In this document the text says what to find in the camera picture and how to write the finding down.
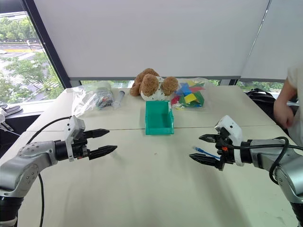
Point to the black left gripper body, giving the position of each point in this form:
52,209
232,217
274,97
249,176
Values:
80,147

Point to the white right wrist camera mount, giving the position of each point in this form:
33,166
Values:
230,132

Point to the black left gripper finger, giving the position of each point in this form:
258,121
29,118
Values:
97,133
103,150

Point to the black object on windowsill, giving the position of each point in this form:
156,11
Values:
10,110

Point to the blue pen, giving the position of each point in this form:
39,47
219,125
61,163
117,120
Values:
206,152

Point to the bag of colourful blocks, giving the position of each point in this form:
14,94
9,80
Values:
189,94

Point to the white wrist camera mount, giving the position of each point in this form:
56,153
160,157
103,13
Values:
73,128
230,132

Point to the person in white shirt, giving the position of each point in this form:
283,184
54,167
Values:
290,101

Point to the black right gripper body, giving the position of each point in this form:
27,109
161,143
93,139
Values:
223,151

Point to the green plastic bin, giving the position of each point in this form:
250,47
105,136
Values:
159,118

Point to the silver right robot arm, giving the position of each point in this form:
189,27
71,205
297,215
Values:
272,163

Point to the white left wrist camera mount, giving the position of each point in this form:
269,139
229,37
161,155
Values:
73,128

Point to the brown plush toy dog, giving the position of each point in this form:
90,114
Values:
151,84

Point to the clear bag of small items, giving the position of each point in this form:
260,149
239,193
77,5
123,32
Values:
99,97

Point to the black backpack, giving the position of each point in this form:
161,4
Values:
262,99

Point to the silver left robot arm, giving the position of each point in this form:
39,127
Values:
28,163

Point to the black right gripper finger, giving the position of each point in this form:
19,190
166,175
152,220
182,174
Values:
208,138
204,159

